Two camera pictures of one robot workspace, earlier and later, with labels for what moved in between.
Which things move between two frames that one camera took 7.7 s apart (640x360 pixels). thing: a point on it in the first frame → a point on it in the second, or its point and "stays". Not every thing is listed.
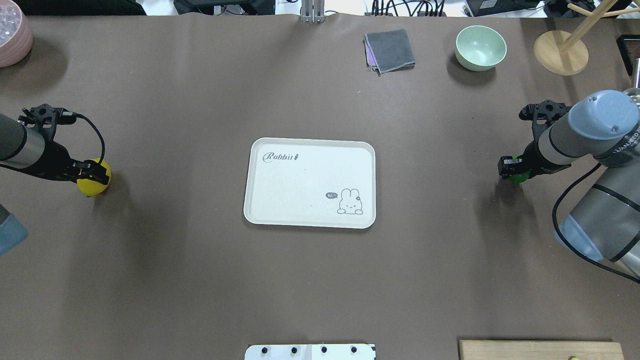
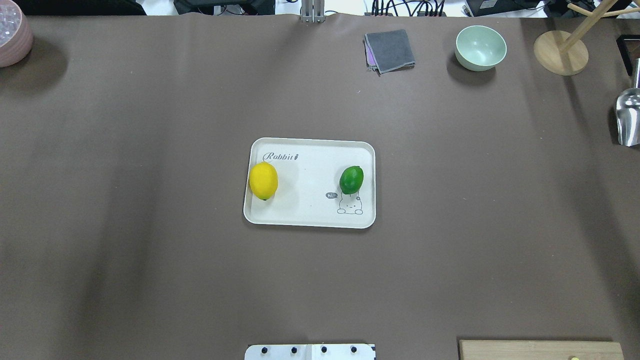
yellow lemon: [90, 188] → [263, 180]
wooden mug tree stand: [561, 52] stays
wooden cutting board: [540, 350] stays
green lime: [518, 178] → [351, 179]
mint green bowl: [480, 48] stays
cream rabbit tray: [311, 182] stays
